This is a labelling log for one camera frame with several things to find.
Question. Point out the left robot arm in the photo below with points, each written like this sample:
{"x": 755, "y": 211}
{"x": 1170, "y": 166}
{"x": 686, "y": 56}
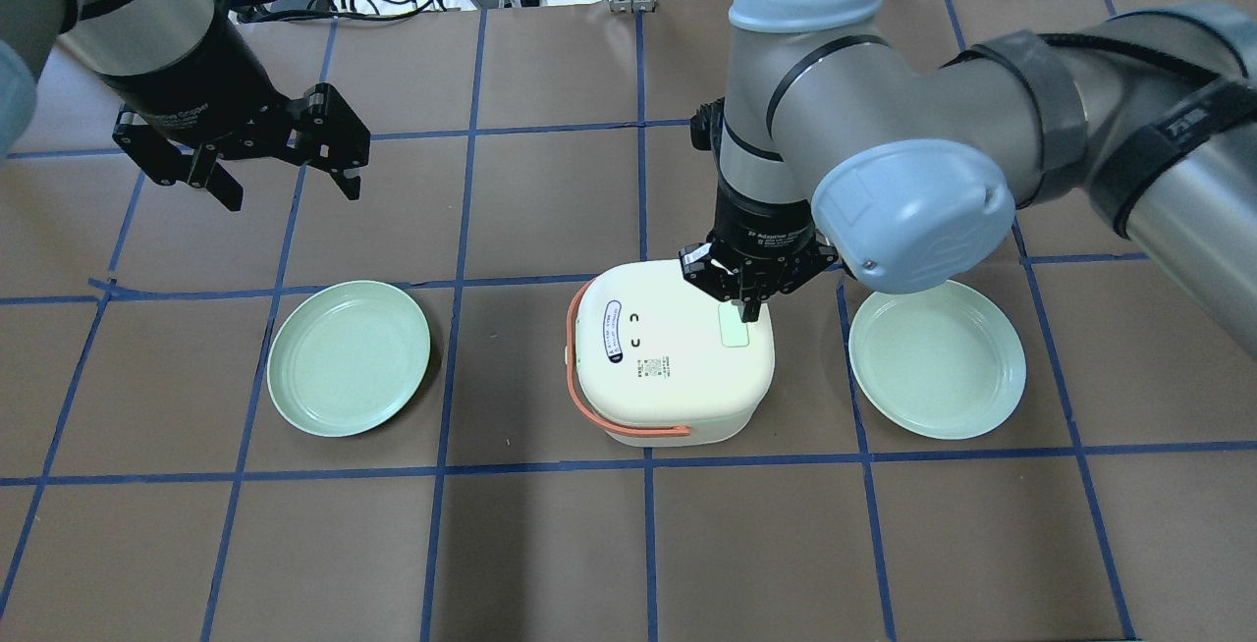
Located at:
{"x": 109, "y": 37}

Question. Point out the white rice cooker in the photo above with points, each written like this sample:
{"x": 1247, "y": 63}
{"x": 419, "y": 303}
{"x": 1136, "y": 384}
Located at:
{"x": 654, "y": 362}

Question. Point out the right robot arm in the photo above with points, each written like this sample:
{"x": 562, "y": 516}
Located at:
{"x": 830, "y": 149}

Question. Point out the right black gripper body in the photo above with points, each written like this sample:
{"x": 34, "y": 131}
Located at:
{"x": 761, "y": 222}

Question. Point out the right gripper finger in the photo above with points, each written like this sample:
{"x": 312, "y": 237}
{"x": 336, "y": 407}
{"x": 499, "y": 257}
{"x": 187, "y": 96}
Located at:
{"x": 750, "y": 304}

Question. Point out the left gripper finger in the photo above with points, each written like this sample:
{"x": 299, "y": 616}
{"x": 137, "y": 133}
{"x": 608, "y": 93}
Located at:
{"x": 208, "y": 174}
{"x": 344, "y": 171}

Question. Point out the green plate near right arm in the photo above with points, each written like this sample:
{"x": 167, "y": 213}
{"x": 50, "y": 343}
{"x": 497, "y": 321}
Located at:
{"x": 945, "y": 364}

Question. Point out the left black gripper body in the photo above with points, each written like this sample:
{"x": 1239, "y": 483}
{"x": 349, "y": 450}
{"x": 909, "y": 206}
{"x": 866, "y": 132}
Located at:
{"x": 193, "y": 75}

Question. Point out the green plate near left arm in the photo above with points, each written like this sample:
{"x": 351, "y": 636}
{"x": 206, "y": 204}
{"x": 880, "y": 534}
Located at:
{"x": 348, "y": 359}

